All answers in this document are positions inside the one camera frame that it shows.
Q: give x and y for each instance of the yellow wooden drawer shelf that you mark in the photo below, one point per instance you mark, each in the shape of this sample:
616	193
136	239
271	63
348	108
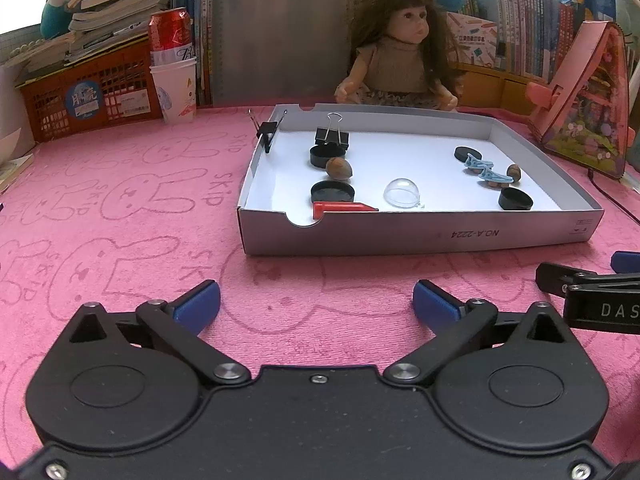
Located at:
500	90

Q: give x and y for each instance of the small brown nut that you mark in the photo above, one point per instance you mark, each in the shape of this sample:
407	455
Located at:
514	172

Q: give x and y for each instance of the long-haired baby doll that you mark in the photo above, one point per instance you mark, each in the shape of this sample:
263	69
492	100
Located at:
395	60

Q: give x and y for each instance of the white cardboard box tray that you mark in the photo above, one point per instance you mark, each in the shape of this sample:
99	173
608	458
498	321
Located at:
430	175

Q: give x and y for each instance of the white paper cup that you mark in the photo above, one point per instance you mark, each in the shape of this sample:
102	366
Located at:
175	92

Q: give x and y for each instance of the clear plastic dome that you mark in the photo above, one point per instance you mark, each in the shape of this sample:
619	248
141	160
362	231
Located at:
401	192

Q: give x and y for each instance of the orange plastic basket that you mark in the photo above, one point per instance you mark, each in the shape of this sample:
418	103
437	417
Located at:
55	105

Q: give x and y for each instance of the black binder clip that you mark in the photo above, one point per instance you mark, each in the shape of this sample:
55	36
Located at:
331	136
267	132

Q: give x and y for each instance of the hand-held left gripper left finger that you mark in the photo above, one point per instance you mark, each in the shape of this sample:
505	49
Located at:
197	305

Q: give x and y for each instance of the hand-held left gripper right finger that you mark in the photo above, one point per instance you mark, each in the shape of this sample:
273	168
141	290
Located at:
432	305

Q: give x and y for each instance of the red pointed pen cap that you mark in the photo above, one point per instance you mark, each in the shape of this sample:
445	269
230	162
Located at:
342	208

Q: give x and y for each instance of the thin book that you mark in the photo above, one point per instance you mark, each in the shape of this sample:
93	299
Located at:
15	172

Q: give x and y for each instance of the colourful printed cardboard box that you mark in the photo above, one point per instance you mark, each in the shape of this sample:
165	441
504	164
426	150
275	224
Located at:
475	40

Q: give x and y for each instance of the stack of lying books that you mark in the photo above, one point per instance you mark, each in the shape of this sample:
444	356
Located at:
115	0

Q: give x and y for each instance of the large brown walnut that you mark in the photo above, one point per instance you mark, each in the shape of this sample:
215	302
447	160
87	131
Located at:
340	168

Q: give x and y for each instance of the blue upright books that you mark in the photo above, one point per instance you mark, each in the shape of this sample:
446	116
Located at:
197	20

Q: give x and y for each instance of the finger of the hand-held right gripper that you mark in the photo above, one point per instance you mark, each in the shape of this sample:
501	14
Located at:
627	260
560	277

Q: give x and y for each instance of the large black round cap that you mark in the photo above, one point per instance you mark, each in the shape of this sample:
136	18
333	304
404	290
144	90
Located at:
516	199

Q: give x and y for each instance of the row of shelf books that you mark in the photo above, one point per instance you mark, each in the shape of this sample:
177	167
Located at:
540	25

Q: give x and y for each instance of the pink rabbit-print towel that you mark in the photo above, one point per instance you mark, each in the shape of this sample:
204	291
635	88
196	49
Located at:
125	210

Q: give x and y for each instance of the blue plush toy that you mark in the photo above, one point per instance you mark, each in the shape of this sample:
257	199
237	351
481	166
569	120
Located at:
54	15

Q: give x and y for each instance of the pink triangular toy house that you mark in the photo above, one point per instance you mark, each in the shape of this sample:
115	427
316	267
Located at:
590	115

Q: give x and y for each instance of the light blue hair clip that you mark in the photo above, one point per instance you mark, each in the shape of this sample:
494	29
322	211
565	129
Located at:
495	176
477	163

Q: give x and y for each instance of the grey translucent panel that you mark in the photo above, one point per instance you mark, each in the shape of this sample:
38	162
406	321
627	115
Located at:
280	35

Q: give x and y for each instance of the red drink can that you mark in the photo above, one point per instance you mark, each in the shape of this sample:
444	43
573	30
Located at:
170	35

